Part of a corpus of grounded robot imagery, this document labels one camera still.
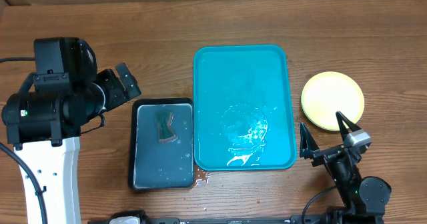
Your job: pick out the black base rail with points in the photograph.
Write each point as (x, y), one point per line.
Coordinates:
(142, 218)

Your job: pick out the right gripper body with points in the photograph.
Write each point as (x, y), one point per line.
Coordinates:
(343, 172)

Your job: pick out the yellow plate with blue stain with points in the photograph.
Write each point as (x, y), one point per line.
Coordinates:
(329, 92)

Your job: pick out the black water tray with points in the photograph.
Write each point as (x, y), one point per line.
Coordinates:
(155, 165)

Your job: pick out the orange green sponge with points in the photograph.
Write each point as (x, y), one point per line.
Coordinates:
(163, 121)

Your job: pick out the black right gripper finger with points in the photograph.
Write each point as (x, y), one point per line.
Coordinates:
(345, 124)
(308, 146)

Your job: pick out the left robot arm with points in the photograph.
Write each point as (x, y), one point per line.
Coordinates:
(44, 121)

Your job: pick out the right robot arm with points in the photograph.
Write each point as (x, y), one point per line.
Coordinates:
(364, 198)

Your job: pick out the teal plastic tray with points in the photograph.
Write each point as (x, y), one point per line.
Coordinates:
(243, 114)

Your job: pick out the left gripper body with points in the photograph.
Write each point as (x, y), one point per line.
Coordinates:
(115, 94)

